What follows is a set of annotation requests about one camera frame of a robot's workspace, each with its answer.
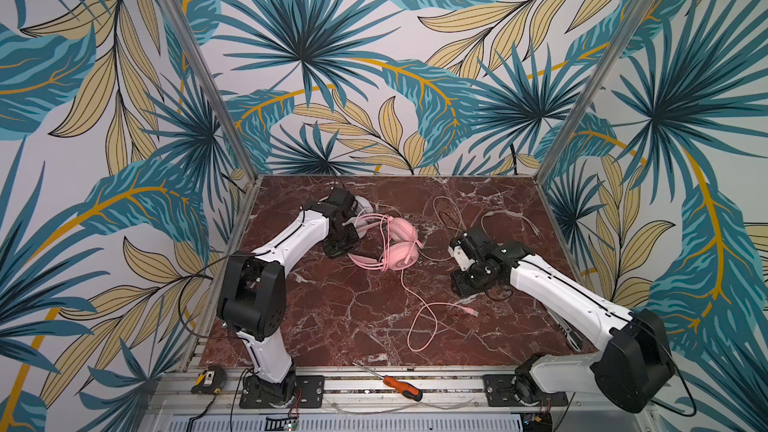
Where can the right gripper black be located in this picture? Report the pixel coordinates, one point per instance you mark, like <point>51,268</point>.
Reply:
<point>471,279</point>

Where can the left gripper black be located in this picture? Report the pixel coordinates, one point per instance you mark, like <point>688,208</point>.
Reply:
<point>341,243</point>

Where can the pink headphones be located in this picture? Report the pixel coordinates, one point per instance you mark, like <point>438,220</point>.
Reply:
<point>401,244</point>

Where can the white headphones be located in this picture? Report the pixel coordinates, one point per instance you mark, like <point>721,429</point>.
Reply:
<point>363,216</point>

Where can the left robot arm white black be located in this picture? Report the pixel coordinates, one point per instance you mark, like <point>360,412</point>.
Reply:
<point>253,297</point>

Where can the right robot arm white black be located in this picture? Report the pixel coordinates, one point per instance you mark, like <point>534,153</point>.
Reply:
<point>631,362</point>

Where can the yellow black tape measure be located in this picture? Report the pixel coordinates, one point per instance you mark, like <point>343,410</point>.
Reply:
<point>210,381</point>

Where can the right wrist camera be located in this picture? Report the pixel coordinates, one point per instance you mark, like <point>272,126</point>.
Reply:
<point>457,251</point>

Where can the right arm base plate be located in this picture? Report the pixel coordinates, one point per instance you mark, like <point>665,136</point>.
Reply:
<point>511,390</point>

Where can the left aluminium frame post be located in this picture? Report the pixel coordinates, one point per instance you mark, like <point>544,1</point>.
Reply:
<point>190,47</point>

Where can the aluminium frame post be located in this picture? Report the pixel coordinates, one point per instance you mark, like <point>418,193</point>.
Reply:
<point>627,27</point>
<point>190,47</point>

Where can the orange handled screwdriver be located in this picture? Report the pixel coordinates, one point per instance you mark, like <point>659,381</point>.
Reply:
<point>404,388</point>

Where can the aluminium front rail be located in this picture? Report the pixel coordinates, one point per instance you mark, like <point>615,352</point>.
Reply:
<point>349,388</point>

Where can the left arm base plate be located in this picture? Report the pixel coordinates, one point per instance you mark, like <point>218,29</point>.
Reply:
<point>306,391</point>

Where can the right aluminium frame post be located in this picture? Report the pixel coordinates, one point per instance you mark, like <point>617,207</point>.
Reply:
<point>627,27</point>

